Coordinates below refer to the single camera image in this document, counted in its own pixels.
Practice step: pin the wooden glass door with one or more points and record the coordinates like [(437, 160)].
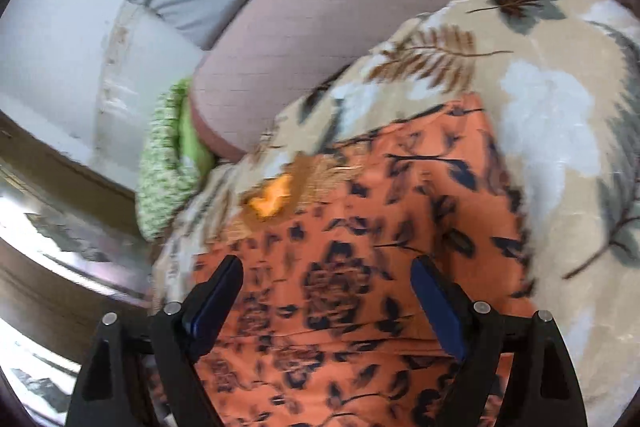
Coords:
[(50, 227)]

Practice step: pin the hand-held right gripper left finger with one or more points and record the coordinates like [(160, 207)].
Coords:
[(210, 312)]

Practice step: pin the green checked pillow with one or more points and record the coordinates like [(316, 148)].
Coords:
[(160, 177)]

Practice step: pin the orange floral garment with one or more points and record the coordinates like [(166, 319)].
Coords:
[(350, 217)]

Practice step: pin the pink brown bolster cushion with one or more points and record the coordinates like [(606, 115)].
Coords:
[(325, 7)]

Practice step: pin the leaf print blanket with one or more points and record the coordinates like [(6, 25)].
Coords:
[(550, 122)]

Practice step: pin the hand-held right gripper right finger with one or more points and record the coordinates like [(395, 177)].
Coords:
[(437, 307)]

